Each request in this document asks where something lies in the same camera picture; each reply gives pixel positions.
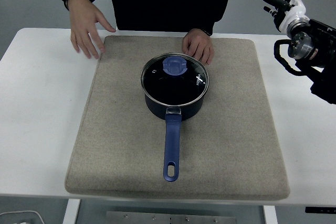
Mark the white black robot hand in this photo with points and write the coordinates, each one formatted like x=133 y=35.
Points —
x=294 y=6

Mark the glass pot lid blue knob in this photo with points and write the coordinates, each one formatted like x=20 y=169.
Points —
x=178 y=90

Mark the person's left hand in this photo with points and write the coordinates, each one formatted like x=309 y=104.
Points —
x=198 y=44

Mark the person's hand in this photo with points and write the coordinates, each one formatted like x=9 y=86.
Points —
x=84 y=22
x=198 y=44

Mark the person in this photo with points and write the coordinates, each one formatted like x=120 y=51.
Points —
x=170 y=3

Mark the beige fabric mat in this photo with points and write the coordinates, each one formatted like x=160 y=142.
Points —
x=236 y=129

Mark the black table control panel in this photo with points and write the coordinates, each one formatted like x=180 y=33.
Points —
x=320 y=210

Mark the person's right hand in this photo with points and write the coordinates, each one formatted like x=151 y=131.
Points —
x=84 y=22

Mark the white table leg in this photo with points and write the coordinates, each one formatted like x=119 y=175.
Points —
x=71 y=212
x=270 y=216

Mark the grey metal plate with screws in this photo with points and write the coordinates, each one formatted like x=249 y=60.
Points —
x=170 y=218

